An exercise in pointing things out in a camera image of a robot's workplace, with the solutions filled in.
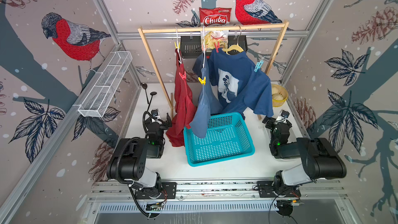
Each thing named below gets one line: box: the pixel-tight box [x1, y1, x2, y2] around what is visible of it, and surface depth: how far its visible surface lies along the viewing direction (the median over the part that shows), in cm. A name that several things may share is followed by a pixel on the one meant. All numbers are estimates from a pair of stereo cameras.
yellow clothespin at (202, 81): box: [197, 76, 207, 86], surface depth 60 cm
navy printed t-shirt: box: [191, 51, 274, 120], surface depth 69 cm
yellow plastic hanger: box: [221, 43, 245, 55], surface depth 67 cm
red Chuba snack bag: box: [199, 7, 232, 27], surface depth 87 cm
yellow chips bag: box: [200, 30, 229, 51], surface depth 87 cm
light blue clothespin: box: [253, 60, 264, 73], surface depth 62 cm
